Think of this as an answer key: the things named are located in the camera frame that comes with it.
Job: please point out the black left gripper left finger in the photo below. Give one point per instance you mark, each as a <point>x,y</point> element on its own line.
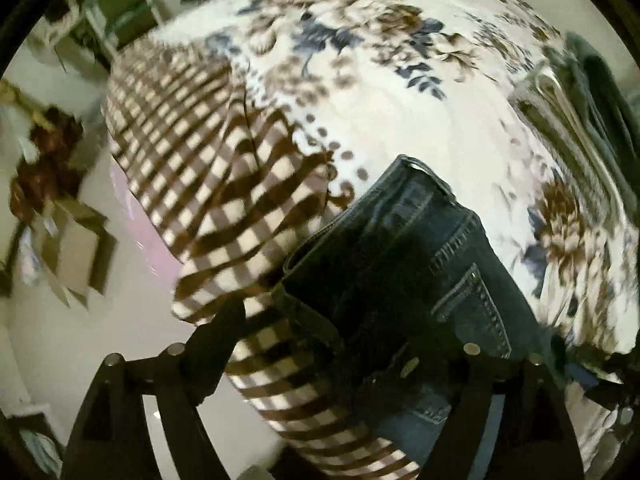
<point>111,436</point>

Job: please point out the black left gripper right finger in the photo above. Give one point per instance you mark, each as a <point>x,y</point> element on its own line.
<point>508,420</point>

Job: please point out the dark blue denim jeans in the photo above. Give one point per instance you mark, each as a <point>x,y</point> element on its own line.
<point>404,270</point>

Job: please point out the cardboard box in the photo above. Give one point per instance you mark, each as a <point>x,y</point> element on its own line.
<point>75,248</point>

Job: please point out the stack of folded clothes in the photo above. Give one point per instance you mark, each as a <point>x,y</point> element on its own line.
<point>572,103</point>

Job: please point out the floral and checked bed blanket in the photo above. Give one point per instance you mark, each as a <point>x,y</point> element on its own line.
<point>244,127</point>

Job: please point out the green white shelf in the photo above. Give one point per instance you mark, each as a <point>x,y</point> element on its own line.
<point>101,27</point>

